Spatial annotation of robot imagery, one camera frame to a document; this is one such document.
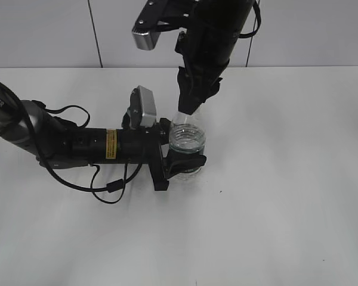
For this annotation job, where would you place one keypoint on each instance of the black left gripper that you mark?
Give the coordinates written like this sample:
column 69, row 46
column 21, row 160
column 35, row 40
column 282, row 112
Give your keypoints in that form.
column 162, row 169

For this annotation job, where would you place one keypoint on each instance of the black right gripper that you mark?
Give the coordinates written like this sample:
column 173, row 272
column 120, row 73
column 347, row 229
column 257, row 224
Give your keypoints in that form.
column 197, row 84

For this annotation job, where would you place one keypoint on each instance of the clear cestbon water bottle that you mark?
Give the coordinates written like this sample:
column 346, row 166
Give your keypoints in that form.
column 187, row 136

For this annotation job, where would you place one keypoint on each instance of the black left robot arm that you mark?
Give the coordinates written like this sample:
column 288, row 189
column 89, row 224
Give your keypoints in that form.
column 61, row 144

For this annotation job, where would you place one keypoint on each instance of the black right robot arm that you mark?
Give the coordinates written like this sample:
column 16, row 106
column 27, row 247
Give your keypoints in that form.
column 206, row 47

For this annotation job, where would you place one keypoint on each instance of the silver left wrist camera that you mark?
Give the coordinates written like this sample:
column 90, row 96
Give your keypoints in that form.
column 141, row 111

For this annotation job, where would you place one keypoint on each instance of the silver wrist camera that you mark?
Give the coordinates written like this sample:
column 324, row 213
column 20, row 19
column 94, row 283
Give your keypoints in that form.
column 160, row 16
column 141, row 111

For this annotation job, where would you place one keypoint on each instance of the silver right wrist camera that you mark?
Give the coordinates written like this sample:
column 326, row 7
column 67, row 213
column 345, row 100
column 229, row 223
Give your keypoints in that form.
column 160, row 16

